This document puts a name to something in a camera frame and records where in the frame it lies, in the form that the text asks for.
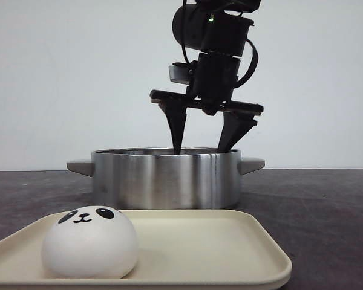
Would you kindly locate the stainless steel steamer pot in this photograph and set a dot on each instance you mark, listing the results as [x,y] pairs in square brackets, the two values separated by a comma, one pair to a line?
[156,178]

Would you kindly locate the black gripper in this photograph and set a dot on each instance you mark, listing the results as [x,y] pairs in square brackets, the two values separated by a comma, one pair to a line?
[212,81]

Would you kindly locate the beige plastic tray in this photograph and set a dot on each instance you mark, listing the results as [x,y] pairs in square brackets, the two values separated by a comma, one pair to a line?
[179,249]

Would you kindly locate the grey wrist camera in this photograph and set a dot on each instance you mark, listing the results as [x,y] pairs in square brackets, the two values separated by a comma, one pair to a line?
[179,73]

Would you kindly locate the white panda bun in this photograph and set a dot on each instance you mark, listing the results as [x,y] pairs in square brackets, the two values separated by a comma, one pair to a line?
[91,242]

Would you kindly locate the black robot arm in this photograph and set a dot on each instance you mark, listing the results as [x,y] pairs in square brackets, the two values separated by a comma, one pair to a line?
[218,31]

